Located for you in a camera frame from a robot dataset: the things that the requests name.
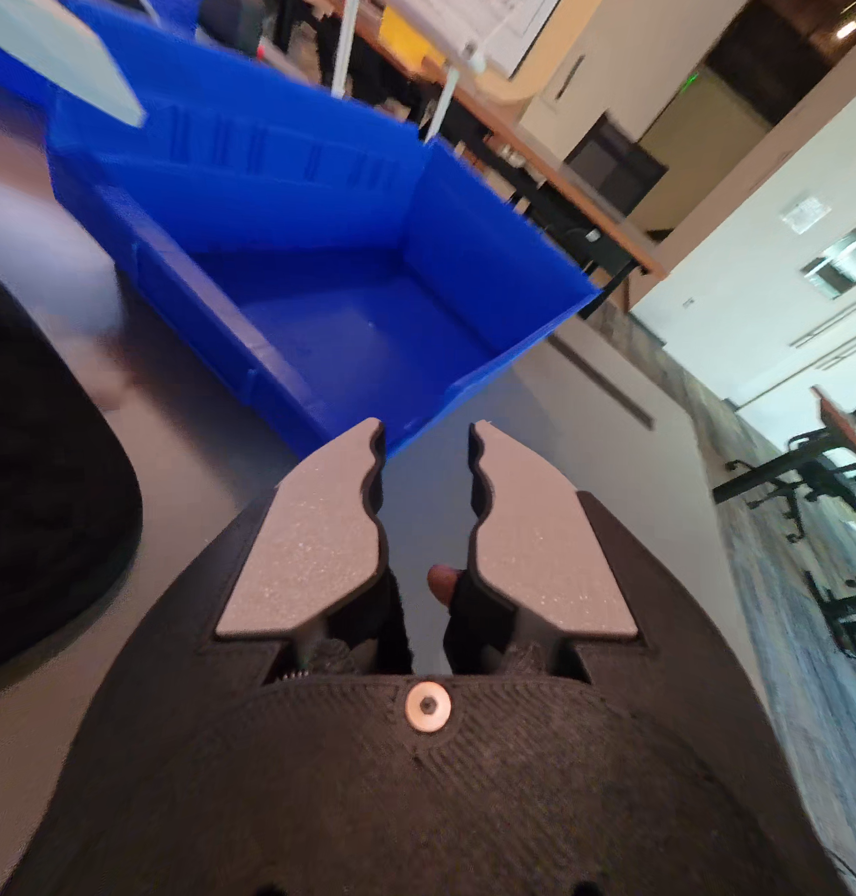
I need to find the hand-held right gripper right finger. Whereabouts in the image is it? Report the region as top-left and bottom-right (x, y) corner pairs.
(442, 420), (640, 676)

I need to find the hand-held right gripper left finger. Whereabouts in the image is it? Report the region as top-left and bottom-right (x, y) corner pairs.
(214, 418), (415, 676)

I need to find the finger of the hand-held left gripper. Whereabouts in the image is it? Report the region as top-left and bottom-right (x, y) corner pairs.
(0, 0), (147, 130)

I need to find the person's right hand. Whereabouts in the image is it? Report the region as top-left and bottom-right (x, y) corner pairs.
(428, 563), (464, 606)

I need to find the black quilted pad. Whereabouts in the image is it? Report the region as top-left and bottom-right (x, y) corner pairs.
(0, 265), (143, 676)

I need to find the black office chair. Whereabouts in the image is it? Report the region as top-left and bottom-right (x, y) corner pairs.
(713, 430), (856, 543)
(806, 570), (856, 676)

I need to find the wooden top desk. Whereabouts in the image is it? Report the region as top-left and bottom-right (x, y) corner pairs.
(330, 0), (670, 316)
(811, 385), (856, 470)

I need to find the yellow paper sheet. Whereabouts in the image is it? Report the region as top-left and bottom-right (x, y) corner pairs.
(380, 6), (437, 53)

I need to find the black box appliance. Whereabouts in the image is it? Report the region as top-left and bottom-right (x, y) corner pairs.
(564, 112), (670, 218)

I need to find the printed instruction board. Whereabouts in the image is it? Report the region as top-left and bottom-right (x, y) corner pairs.
(382, 0), (562, 106)

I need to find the paper wall notice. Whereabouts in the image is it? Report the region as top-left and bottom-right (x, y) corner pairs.
(779, 197), (832, 235)

